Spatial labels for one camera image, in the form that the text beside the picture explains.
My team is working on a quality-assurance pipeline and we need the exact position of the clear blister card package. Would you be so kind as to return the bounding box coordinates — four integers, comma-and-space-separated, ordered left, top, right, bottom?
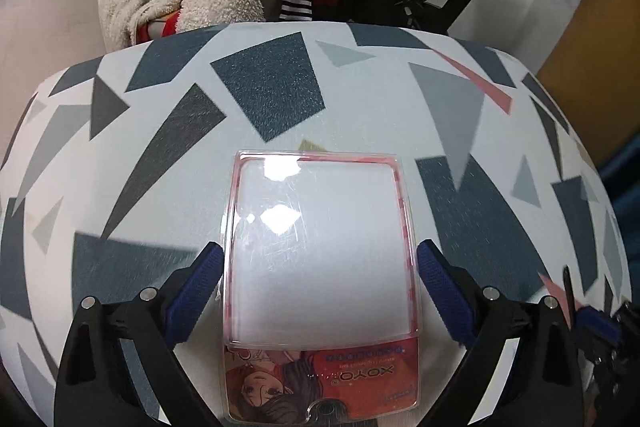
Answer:
221, 152, 421, 426

